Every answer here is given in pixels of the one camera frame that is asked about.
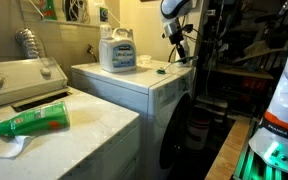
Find white wall shelf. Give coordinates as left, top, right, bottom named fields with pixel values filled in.
left=39, top=18, right=102, bottom=28

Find silver flexible duct hose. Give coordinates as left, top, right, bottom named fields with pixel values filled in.
left=15, top=27, right=47, bottom=60

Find wooden storage shelf board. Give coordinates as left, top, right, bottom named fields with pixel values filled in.
left=213, top=64, right=275, bottom=81

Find white coiled cables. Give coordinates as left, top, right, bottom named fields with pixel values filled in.
left=63, top=0, right=91, bottom=24

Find red and white bucket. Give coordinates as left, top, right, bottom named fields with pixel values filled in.
left=184, top=116, right=212, bottom=153

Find stacked white tubs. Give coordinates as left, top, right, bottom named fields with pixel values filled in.
left=194, top=94, right=230, bottom=118

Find crumpled white plastic wrap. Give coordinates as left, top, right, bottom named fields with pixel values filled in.
left=137, top=54, right=153, bottom=66

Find small labelled white box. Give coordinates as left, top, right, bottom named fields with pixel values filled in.
left=99, top=6, right=110, bottom=24

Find wall water valve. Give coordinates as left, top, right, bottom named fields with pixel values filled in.
left=86, top=44, right=98, bottom=63

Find green and white scrub brush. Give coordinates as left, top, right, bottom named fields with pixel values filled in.
left=156, top=55, right=199, bottom=75

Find wooden table board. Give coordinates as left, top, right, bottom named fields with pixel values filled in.
left=204, top=115, right=252, bottom=180

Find large white detergent jug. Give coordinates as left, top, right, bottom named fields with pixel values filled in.
left=98, top=23, right=138, bottom=74

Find white front-load washing machine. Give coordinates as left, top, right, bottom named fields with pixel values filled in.
left=71, top=59, right=198, bottom=180

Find green bottle lying down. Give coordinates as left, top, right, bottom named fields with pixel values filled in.
left=0, top=100, right=71, bottom=138

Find black wall cable bundle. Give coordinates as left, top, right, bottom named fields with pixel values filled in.
left=168, top=46, right=178, bottom=64

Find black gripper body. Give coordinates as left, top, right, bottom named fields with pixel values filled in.
left=168, top=30, right=186, bottom=49

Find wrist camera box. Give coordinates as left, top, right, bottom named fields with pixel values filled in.
left=182, top=23, right=194, bottom=34

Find white cloth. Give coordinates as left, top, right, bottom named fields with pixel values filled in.
left=0, top=134, right=36, bottom=159

